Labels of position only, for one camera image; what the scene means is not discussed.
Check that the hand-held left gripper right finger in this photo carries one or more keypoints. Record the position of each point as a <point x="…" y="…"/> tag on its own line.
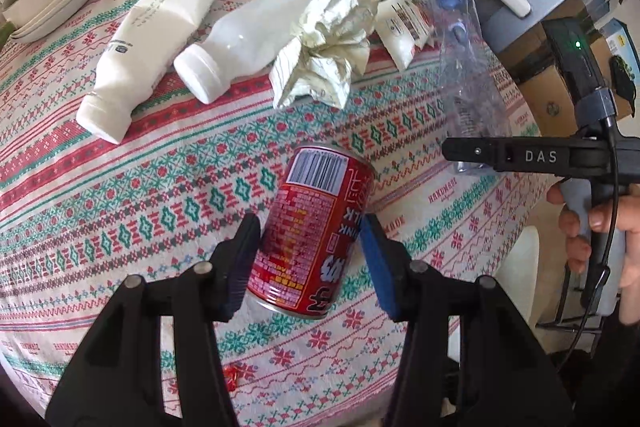
<point x="380" y="262"/>

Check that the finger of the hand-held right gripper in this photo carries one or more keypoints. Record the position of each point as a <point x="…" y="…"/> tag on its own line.
<point x="470" y="152"/>

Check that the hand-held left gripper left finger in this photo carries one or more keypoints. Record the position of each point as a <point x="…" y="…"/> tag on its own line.
<point x="240" y="267"/>

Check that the clear plastic bottle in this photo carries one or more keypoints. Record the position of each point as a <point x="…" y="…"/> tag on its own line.
<point x="470" y="72"/>

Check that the red drink can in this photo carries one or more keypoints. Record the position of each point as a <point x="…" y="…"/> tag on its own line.
<point x="310" y="217"/>

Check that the person's right hand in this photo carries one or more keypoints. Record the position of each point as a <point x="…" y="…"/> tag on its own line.
<point x="631" y="257"/>

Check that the cardboard box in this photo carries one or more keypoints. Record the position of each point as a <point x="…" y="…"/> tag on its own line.
<point x="525" y="52"/>
<point x="545" y="107"/>

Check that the small black object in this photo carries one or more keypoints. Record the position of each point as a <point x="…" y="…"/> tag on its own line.
<point x="622" y="82"/>

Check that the small red scrap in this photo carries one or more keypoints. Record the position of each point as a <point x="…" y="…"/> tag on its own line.
<point x="232" y="377"/>

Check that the white stool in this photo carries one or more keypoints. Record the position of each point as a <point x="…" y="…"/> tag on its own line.
<point x="525" y="267"/>

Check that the blue printed box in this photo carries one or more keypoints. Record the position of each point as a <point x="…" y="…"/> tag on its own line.
<point x="617" y="39"/>

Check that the patterned striped tablecloth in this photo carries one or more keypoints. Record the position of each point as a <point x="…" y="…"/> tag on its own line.
<point x="125" y="207"/>

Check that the white crumpled packet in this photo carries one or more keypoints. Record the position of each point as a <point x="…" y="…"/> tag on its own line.
<point x="405" y="32"/>

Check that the crumpled cream paper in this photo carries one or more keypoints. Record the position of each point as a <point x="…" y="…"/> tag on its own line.
<point x="330" y="42"/>

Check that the plain white plastic bottle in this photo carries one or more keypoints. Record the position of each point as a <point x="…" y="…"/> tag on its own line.
<point x="240" y="42"/>

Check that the white labelled plastic bottle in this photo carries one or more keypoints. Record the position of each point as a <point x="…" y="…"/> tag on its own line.
<point x="155" y="32"/>

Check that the small green object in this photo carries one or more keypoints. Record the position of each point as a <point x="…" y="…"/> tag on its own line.
<point x="5" y="34"/>

